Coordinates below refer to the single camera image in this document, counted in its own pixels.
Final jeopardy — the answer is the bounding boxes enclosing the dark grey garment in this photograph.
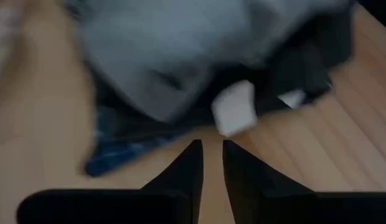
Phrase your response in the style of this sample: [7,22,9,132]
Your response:
[96,6,355,141]

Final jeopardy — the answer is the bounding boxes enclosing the blue plaid pajama pants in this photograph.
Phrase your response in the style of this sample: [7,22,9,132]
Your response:
[83,105,181,177]

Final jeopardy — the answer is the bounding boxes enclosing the light grey small cloth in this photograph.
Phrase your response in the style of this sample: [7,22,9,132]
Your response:
[64,0,355,124]

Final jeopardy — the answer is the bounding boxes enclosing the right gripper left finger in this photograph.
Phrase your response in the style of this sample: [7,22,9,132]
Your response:
[139,139,204,224]

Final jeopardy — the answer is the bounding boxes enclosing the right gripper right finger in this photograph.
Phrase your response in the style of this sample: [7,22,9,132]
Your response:
[222,139,318,224]

